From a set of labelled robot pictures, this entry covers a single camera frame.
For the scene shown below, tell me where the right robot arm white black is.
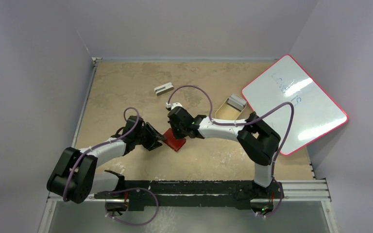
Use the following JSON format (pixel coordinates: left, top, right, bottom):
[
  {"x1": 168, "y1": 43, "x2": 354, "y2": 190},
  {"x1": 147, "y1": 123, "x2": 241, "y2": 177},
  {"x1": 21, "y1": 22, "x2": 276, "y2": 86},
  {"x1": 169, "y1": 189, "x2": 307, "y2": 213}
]
[{"x1": 168, "y1": 106, "x2": 281, "y2": 198}]

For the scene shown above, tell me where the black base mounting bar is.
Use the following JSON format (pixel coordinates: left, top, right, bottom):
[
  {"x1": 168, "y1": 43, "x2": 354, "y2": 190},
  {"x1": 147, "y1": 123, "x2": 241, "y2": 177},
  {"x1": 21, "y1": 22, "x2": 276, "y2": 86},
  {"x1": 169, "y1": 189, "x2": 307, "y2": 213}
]
[{"x1": 94, "y1": 174, "x2": 284, "y2": 216}]

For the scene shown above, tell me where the aluminium table frame rail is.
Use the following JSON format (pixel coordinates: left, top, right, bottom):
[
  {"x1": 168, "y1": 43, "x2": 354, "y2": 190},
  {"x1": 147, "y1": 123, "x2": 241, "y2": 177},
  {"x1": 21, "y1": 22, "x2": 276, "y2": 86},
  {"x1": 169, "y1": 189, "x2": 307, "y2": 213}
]
[{"x1": 37, "y1": 57, "x2": 332, "y2": 233}]

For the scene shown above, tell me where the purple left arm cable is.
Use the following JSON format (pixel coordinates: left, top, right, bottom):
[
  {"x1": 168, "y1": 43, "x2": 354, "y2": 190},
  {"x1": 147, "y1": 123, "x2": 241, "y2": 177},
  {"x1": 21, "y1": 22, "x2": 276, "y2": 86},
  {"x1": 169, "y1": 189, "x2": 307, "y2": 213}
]
[{"x1": 62, "y1": 107, "x2": 159, "y2": 227}]

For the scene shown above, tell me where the pink-framed whiteboard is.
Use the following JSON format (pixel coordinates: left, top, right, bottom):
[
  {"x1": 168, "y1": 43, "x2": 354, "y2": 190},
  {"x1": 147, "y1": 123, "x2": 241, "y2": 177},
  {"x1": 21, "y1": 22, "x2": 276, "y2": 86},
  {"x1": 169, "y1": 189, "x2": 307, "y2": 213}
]
[{"x1": 241, "y1": 54, "x2": 349, "y2": 155}]

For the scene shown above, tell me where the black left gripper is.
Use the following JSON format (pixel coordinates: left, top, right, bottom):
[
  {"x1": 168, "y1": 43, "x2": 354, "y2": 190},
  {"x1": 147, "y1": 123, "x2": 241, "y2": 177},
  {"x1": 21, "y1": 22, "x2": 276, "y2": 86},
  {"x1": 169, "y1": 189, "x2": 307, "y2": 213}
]
[{"x1": 134, "y1": 123, "x2": 165, "y2": 150}]

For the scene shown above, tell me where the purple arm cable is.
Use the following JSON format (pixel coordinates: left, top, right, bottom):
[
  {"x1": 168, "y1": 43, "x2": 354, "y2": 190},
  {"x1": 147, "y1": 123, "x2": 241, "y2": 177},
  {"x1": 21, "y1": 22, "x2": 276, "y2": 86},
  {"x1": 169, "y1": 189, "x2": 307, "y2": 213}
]
[
  {"x1": 166, "y1": 85, "x2": 295, "y2": 219},
  {"x1": 62, "y1": 107, "x2": 159, "y2": 227}
]

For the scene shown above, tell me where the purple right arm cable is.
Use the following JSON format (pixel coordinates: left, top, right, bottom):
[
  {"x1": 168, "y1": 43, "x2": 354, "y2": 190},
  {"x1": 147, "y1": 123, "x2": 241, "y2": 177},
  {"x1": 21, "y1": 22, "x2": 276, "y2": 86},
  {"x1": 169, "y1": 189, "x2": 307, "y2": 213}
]
[{"x1": 166, "y1": 85, "x2": 295, "y2": 219}]

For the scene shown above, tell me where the red card holder wallet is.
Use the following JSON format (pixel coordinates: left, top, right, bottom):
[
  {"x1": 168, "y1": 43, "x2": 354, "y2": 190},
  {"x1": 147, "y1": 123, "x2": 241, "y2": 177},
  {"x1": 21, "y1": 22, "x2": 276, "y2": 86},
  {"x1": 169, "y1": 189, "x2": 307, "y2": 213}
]
[{"x1": 163, "y1": 128, "x2": 186, "y2": 152}]

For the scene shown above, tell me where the stack of white cards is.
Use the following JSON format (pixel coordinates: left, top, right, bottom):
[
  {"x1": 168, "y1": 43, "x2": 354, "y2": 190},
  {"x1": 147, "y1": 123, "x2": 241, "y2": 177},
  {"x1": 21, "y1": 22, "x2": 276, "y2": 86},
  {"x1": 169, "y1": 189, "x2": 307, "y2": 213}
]
[{"x1": 226, "y1": 94, "x2": 247, "y2": 112}]

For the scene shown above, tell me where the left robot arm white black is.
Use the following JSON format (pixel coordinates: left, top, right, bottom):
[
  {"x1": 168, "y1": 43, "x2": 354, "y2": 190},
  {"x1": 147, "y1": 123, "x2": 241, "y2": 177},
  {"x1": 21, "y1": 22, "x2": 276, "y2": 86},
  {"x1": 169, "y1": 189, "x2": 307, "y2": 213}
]
[{"x1": 46, "y1": 116, "x2": 166, "y2": 204}]

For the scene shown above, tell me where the beige oval tray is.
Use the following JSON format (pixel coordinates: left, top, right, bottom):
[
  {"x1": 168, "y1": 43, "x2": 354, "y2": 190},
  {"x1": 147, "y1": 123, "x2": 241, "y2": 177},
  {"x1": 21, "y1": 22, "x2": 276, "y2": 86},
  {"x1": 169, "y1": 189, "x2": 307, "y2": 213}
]
[{"x1": 215, "y1": 99, "x2": 243, "y2": 120}]

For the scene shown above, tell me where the white grey card reader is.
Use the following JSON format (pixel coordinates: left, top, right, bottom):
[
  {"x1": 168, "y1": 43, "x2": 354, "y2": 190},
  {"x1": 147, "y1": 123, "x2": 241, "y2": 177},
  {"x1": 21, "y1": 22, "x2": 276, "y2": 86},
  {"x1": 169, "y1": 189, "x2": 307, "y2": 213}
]
[{"x1": 154, "y1": 82, "x2": 174, "y2": 96}]

